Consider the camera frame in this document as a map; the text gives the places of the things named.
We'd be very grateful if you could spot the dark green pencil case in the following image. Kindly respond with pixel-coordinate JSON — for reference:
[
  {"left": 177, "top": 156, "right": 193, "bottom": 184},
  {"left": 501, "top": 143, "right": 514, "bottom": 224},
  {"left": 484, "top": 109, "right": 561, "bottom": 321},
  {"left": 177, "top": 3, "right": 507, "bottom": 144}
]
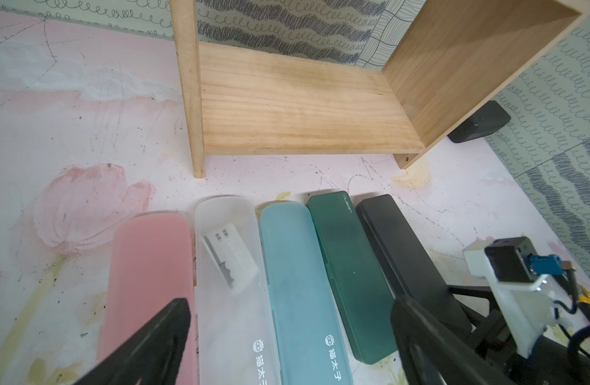
[{"left": 306, "top": 191, "right": 397, "bottom": 365}]

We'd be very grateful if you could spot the clear pencil case with label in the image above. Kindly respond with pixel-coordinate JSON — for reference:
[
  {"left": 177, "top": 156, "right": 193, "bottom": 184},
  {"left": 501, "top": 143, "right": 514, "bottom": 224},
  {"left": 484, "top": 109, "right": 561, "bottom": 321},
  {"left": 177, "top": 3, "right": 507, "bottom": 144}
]
[{"left": 194, "top": 196, "right": 281, "bottom": 384}]

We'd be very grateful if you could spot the black plastic tool case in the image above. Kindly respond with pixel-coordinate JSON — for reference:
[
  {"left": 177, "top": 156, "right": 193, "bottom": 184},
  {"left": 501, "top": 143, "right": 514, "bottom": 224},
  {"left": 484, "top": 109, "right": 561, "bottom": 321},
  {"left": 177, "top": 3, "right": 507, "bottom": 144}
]
[{"left": 448, "top": 100, "right": 511, "bottom": 144}]

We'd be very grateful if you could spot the black pencil case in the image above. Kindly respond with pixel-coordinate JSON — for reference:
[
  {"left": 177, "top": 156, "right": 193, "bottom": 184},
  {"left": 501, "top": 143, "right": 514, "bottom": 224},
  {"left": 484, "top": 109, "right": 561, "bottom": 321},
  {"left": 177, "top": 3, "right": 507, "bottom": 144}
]
[{"left": 356, "top": 194, "right": 472, "bottom": 339}]

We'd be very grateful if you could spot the wooden two-tier shelf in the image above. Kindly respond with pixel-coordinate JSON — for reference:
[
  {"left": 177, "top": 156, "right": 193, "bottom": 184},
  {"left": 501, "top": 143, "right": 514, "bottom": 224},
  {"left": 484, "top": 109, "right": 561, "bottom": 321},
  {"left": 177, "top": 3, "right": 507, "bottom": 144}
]
[{"left": 171, "top": 1, "right": 590, "bottom": 178}]

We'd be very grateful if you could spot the pink pencil case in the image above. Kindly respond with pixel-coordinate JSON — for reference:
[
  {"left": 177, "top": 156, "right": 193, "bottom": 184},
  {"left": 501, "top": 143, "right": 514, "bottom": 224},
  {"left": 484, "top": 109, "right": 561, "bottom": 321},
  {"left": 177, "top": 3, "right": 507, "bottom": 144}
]
[{"left": 97, "top": 212, "right": 200, "bottom": 384}]

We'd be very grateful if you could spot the light blue pencil case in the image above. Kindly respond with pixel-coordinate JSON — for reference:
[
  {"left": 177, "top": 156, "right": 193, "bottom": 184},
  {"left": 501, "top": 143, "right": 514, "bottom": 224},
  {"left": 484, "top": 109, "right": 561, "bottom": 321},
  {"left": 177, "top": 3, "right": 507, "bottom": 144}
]
[{"left": 260, "top": 201, "right": 353, "bottom": 384}]

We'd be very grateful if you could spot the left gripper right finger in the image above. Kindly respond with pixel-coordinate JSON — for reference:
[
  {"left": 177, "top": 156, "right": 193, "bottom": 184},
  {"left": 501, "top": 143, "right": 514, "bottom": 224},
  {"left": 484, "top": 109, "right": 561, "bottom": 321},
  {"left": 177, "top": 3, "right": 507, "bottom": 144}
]
[{"left": 390, "top": 295, "right": 512, "bottom": 384}]

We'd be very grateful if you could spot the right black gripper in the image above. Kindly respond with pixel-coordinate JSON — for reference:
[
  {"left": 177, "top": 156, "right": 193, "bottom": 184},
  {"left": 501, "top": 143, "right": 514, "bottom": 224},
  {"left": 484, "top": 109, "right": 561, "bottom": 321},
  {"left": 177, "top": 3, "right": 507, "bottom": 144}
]
[{"left": 446, "top": 283, "right": 590, "bottom": 385}]

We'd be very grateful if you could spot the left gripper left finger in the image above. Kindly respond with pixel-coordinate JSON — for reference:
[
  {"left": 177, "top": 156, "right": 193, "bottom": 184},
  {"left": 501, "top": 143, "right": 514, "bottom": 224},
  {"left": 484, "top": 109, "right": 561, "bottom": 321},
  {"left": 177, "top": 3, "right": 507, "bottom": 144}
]
[{"left": 75, "top": 298, "right": 191, "bottom": 385}]

